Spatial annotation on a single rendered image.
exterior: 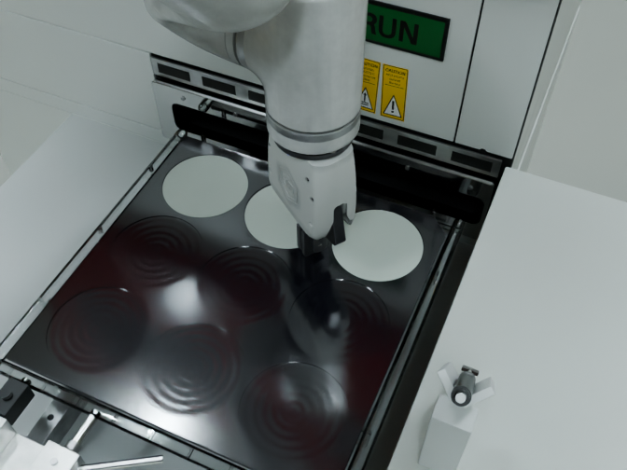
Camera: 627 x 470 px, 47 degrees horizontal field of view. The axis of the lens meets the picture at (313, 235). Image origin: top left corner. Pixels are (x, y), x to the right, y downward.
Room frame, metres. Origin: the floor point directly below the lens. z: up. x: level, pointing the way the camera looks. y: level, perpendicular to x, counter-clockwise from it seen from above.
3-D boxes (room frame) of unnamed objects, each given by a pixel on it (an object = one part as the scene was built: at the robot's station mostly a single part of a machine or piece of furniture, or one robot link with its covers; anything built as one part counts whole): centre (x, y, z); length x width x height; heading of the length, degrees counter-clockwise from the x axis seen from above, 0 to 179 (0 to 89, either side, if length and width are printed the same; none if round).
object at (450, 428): (0.24, -0.11, 1.03); 0.06 x 0.04 x 0.13; 156
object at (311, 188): (0.49, 0.00, 1.03); 0.10 x 0.07 x 0.11; 30
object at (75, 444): (0.28, 0.21, 0.89); 0.05 x 0.01 x 0.01; 156
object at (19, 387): (0.31, 0.28, 0.90); 0.04 x 0.02 x 0.03; 156
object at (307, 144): (0.49, 0.00, 1.09); 0.09 x 0.08 x 0.03; 30
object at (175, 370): (0.44, 0.07, 0.90); 0.34 x 0.34 x 0.01; 66
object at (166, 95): (0.64, 0.00, 0.89); 0.44 x 0.02 x 0.10; 66
